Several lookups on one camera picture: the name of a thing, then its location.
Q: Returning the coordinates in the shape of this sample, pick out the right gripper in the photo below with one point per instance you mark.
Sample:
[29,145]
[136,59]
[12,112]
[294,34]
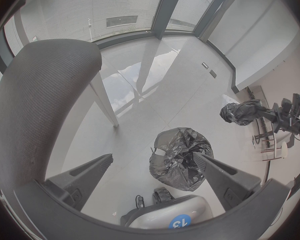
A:
[281,120]

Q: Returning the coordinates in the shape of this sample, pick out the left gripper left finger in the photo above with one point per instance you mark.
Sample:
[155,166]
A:
[90,176]

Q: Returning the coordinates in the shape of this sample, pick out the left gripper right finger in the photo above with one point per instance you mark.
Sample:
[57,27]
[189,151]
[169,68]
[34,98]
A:
[222,179]

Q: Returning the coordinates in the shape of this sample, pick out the black plastic bag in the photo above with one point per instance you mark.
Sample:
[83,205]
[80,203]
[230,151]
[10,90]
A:
[237,112]
[175,164]

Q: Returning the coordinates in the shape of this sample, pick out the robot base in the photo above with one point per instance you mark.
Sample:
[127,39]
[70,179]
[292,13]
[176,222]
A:
[165,209]

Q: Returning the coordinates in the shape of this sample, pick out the white stool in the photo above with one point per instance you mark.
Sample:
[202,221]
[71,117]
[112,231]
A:
[277,150]

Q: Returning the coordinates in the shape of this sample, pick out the grey fabric chair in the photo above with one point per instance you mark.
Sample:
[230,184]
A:
[40,96]

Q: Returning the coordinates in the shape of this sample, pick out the window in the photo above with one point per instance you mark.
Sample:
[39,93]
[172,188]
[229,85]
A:
[162,9]

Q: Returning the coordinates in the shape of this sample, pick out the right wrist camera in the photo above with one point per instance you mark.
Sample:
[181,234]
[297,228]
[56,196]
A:
[296,104]

